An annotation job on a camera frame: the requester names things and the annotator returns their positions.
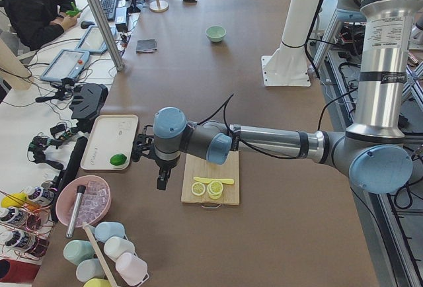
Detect light green bowl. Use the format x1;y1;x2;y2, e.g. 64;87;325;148
206;26;227;42

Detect pink bowl of ice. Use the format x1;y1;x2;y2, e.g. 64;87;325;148
56;175;112;227

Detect bamboo cutting board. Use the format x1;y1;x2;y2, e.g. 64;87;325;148
181;152;240;206

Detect left lemon slice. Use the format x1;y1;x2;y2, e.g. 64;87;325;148
191;182;206;196

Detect green lime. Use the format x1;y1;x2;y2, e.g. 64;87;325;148
109;153;127;167

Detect stacked lemon slices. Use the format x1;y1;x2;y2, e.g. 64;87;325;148
206;181;224;200

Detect yellow plastic knife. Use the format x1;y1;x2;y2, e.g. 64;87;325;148
193;177;235;185

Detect cream serving tray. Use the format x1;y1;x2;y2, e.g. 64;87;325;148
80;114;138;171

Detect light blue cup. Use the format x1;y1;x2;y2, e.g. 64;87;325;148
95;222;126;243

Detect white cup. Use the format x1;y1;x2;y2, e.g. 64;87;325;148
103;236;135;262

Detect silver metal muddler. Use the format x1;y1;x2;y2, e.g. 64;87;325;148
65;185;86;239

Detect pink cup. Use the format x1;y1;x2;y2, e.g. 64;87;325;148
115;252;149;286

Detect black headset device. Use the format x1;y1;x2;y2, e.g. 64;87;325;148
69;83;108;133

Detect mint green cup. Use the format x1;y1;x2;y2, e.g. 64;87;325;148
63;240;95;266

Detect pale blue cup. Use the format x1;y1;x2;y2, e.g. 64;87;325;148
76;259;105;282

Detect yellow cup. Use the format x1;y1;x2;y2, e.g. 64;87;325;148
83;278;111;287

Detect grey folded cloth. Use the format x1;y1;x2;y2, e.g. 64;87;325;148
135;39;157;54

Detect near teach pendant tablet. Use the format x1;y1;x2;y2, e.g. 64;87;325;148
40;49;90;83

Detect teach pendant tablet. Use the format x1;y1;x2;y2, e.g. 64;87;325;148
40;49;90;83
75;25;107;55

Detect far teach pendant tablet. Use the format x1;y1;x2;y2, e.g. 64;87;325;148
75;25;107;55

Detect black computer mouse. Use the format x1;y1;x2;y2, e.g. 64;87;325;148
80;20;95;29

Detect wooden cup stand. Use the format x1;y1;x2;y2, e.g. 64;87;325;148
149;0;169;13

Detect black keyboard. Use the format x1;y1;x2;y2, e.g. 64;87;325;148
100;0;119;21

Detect person in black shirt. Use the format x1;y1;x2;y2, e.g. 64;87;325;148
5;0;79;50

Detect copper wire bottle rack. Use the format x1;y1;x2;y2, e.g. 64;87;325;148
1;192;52;261

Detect white camera stand post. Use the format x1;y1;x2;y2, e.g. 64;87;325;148
261;0;320;87

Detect aluminium frame post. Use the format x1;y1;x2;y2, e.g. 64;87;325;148
87;0;124;71

